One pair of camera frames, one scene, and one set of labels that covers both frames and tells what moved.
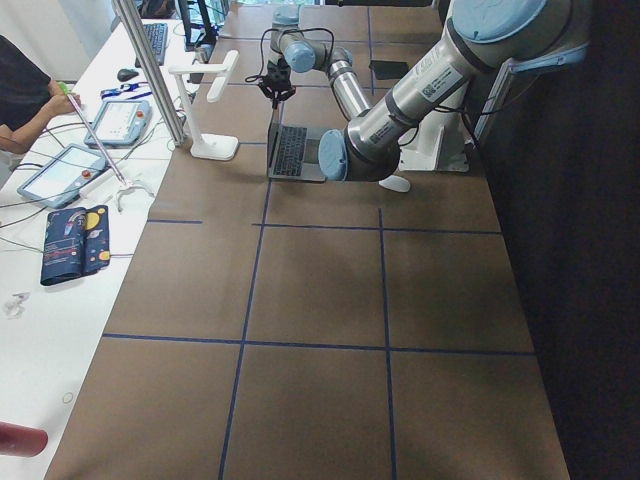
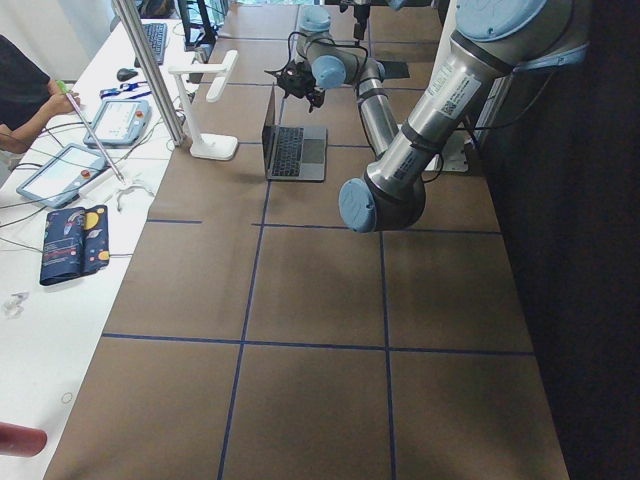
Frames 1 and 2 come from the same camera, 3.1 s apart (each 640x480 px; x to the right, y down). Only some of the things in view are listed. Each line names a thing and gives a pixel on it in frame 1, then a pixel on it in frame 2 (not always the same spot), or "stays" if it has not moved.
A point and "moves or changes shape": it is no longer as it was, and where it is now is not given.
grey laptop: [293, 153] moves or changes shape
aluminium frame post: [152, 72] stays
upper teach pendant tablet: [122, 123] stays
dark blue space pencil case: [76, 243] stays
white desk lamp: [207, 145] stays
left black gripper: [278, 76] -> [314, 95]
